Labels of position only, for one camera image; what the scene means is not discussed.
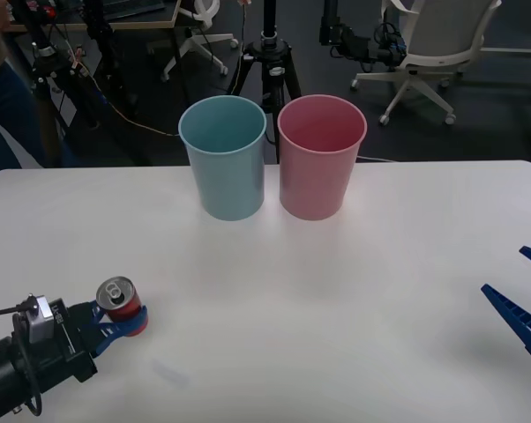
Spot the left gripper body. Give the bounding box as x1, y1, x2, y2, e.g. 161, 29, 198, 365
49, 298, 100, 385

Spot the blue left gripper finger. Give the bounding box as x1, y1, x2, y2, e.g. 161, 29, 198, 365
86, 301, 108, 325
77, 305, 150, 359

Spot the red drink can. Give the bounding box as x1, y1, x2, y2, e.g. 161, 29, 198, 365
95, 276, 150, 338

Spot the pale blue plastic bin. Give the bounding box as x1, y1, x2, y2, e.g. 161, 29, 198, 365
177, 94, 267, 222

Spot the person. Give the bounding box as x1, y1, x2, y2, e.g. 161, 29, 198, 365
0, 0, 49, 171

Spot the pink plastic bin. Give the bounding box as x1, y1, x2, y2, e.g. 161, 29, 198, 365
276, 93, 368, 222

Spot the white office chair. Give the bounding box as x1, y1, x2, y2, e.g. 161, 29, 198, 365
350, 0, 503, 128
161, 0, 241, 84

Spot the black tripod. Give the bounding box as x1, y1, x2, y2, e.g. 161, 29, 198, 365
227, 0, 303, 165
26, 0, 139, 167

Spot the wood-edged desk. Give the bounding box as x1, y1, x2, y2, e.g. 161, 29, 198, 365
4, 0, 183, 33

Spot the thin yellow cable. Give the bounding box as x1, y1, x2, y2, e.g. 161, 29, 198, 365
66, 43, 183, 138

